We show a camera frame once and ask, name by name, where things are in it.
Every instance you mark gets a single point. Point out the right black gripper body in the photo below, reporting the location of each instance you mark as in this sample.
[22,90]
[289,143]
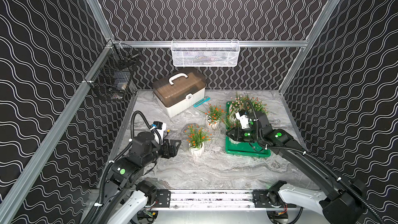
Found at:
[247,135]

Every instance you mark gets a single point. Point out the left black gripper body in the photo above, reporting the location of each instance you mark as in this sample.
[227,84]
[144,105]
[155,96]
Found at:
[166,149]

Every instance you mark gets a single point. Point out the pink red flower plant pot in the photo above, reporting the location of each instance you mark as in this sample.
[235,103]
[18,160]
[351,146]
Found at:
[230,124]

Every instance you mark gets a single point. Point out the green plastic storage tray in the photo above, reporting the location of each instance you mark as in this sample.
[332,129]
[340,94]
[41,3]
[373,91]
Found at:
[245,147]

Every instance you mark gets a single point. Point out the orange flower potted plant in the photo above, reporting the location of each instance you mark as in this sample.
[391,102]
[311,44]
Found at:
[197,136]

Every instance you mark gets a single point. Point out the red flower potted plant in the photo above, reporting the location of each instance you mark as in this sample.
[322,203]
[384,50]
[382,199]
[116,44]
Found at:
[214,115]

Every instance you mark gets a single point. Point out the green grass potted plant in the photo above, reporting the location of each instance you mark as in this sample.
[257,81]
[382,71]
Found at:
[258,104]

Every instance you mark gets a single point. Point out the pink flower potted plant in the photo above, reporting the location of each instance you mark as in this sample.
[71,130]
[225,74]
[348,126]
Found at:
[237,103]

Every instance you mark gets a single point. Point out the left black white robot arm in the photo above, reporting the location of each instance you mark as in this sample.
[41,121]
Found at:
[121,198]

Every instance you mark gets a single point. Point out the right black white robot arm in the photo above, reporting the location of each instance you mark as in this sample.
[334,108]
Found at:
[338,200]

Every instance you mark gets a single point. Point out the white box brown lid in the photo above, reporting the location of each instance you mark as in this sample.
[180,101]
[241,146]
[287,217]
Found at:
[180,90]

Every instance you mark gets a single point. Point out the teal utility knife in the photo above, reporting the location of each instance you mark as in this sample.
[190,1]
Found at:
[202,101]

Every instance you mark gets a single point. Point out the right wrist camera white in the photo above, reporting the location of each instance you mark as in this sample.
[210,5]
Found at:
[243,119]

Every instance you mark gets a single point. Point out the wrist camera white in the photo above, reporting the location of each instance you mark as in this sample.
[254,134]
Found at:
[243,119]
[161,127]

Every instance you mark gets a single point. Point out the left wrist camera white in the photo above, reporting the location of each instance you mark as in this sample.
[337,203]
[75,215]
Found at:
[161,127]

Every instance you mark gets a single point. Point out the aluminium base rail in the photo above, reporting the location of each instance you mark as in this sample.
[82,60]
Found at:
[234,200]

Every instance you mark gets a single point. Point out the white wire wall basket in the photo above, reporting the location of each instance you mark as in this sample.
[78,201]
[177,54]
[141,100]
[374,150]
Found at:
[205,53]

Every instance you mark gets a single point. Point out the black wire wall basket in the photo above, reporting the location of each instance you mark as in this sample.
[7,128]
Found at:
[113,80]

